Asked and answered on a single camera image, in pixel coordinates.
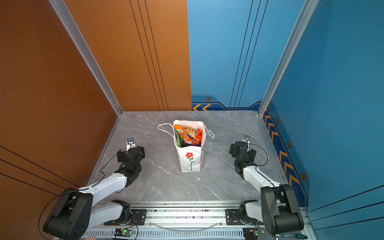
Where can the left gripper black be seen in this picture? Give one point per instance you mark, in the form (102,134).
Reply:
(121,157)

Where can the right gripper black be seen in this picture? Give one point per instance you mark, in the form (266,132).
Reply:
(233,150)

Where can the large green chips bag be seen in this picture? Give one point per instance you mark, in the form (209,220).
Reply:
(178,139)

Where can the white paper bag with flowers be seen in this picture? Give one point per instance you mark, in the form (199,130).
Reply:
(191,156)

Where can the orange snack packet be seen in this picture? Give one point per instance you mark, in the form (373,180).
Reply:
(191,134)

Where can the colourful candy bag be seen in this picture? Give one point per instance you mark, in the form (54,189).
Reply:
(182,133)

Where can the red snack packet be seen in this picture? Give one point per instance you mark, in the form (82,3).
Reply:
(199,136)

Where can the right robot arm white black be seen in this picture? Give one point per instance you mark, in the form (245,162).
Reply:
(278,208)

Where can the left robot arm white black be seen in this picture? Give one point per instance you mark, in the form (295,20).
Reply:
(77,211)

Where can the green circuit board left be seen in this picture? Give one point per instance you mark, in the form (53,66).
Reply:
(123,233)

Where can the circuit board right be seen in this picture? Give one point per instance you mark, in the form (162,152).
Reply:
(252,233)

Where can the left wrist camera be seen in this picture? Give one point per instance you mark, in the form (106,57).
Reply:
(130,144)

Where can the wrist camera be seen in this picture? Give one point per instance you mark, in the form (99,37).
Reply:
(246,139)
(130,144)

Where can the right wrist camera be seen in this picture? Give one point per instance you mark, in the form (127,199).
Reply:
(246,139)

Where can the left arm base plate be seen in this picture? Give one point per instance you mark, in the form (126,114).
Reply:
(139,216)

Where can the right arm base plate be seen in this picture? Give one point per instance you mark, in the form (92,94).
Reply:
(233,217)

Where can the aluminium rail frame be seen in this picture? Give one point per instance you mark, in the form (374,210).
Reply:
(205,220)

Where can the green handled screwdriver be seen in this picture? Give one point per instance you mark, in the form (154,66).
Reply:
(296,236)

